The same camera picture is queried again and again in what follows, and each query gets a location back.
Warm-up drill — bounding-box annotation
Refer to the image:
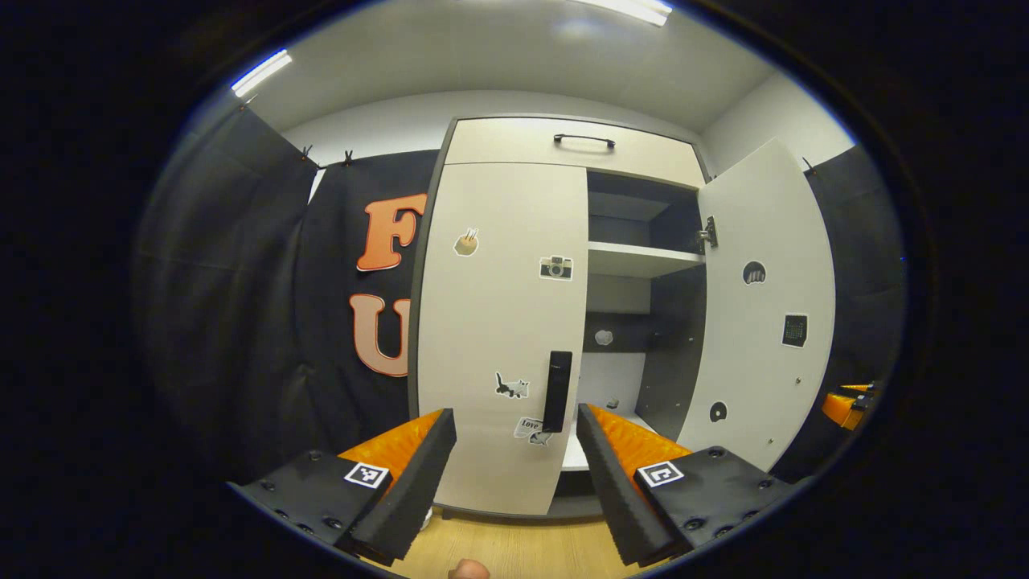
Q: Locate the black door handle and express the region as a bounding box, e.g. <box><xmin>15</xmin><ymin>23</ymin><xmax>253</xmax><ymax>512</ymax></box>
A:
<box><xmin>542</xmin><ymin>351</ymin><xmax>574</xmax><ymax>434</ymax></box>

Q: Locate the beige cabinet door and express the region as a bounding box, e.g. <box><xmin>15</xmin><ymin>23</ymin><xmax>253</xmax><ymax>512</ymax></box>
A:
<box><xmin>416</xmin><ymin>163</ymin><xmax>590</xmax><ymax>516</ymax></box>
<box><xmin>678</xmin><ymin>138</ymin><xmax>838</xmax><ymax>474</ymax></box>

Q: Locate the wide ceiling light panel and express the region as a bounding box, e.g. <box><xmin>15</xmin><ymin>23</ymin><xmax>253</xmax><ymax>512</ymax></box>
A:
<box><xmin>577</xmin><ymin>0</ymin><xmax>674</xmax><ymax>28</ymax></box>

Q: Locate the beige double-door shoe cabinet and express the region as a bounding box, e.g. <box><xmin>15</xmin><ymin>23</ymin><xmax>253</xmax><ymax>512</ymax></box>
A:
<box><xmin>408</xmin><ymin>115</ymin><xmax>713</xmax><ymax>520</ymax></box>

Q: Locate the narrow ceiling light strip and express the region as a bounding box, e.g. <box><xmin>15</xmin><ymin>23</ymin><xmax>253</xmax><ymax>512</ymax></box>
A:
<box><xmin>232</xmin><ymin>49</ymin><xmax>293</xmax><ymax>100</ymax></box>

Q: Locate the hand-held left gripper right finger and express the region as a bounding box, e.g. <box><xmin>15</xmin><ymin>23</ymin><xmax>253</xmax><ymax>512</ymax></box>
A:
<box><xmin>576</xmin><ymin>404</ymin><xmax>797</xmax><ymax>566</ymax></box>

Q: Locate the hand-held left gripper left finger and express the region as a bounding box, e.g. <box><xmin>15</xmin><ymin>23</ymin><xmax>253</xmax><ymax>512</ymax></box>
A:
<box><xmin>229</xmin><ymin>408</ymin><xmax>457</xmax><ymax>566</ymax></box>

